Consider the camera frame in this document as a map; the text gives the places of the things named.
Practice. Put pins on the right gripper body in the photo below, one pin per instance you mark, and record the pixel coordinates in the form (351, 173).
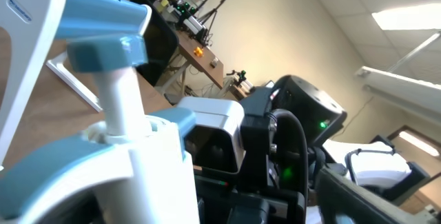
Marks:
(255, 148)

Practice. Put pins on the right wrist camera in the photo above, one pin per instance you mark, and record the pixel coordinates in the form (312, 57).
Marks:
(220, 113)

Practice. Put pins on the white pipette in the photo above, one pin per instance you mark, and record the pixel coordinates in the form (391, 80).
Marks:
(155, 182)

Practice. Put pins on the white and blue stand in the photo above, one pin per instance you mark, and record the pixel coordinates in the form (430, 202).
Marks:
(34, 45)

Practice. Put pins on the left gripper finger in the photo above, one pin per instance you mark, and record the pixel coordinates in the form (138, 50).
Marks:
(355, 200)

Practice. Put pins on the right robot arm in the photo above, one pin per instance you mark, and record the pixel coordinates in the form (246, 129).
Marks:
(303, 100)

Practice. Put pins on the brown wooden desk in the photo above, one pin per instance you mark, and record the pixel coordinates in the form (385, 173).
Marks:
(203, 62)

